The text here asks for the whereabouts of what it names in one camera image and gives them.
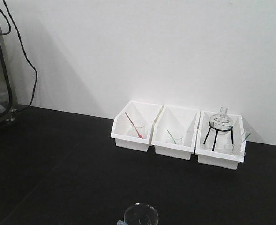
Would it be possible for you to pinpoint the clear round glass flask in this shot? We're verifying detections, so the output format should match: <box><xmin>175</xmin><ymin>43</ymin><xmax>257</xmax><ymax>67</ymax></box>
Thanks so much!
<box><xmin>210</xmin><ymin>107</ymin><xmax>233</xmax><ymax>135</ymax></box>

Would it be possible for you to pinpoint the left white plastic bin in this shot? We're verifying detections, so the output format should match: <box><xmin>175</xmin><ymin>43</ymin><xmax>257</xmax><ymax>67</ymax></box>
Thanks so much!
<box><xmin>111</xmin><ymin>101</ymin><xmax>163</xmax><ymax>152</ymax></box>

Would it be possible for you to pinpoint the white plastic bin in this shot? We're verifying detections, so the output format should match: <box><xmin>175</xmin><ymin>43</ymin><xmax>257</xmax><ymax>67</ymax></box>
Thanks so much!
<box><xmin>195</xmin><ymin>110</ymin><xmax>246</xmax><ymax>170</ymax></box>
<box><xmin>151</xmin><ymin>105</ymin><xmax>201</xmax><ymax>160</ymax></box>
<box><xmin>111</xmin><ymin>101</ymin><xmax>163</xmax><ymax>152</ymax></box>

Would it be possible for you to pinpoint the right white plastic bin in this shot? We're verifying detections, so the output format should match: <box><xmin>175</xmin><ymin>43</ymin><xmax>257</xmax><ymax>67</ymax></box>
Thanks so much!
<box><xmin>195</xmin><ymin>110</ymin><xmax>246</xmax><ymax>170</ymax></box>

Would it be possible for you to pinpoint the small beaker in middle bin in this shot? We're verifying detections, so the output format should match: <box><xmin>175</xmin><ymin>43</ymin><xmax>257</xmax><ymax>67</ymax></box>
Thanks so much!
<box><xmin>171</xmin><ymin>132</ymin><xmax>183</xmax><ymax>145</ymax></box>

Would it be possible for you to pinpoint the black power cable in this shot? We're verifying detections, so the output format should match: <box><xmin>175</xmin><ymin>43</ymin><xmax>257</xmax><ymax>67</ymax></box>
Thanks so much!
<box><xmin>0</xmin><ymin>0</ymin><xmax>38</xmax><ymax>113</ymax></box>

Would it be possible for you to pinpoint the small beaker in right bin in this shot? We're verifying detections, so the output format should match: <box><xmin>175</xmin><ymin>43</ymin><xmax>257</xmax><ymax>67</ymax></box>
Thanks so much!
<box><xmin>224</xmin><ymin>144</ymin><xmax>234</xmax><ymax>154</ymax></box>

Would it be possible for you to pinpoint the clear glass beaker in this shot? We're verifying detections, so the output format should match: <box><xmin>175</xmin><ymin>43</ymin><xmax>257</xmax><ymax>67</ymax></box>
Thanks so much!
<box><xmin>116</xmin><ymin>202</ymin><xmax>159</xmax><ymax>225</ymax></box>

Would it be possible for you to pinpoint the middle white plastic bin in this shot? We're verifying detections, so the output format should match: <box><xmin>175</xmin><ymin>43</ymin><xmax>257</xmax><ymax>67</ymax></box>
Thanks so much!
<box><xmin>151</xmin><ymin>105</ymin><xmax>201</xmax><ymax>160</ymax></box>

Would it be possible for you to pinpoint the small beaker in left bin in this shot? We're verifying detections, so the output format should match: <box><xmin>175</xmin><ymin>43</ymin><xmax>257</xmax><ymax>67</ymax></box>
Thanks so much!
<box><xmin>134</xmin><ymin>123</ymin><xmax>147</xmax><ymax>139</ymax></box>

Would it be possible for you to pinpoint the black tripod stand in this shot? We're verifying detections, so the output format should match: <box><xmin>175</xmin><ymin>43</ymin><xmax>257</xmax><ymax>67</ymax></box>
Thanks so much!
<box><xmin>203</xmin><ymin>122</ymin><xmax>234</xmax><ymax>151</ymax></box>

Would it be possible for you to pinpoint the small beaker in bin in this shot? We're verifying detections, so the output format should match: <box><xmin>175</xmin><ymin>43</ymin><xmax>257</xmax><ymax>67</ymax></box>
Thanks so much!
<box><xmin>171</xmin><ymin>132</ymin><xmax>183</xmax><ymax>145</ymax></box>
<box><xmin>224</xmin><ymin>144</ymin><xmax>234</xmax><ymax>154</ymax></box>
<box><xmin>134</xmin><ymin>123</ymin><xmax>147</xmax><ymax>139</ymax></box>

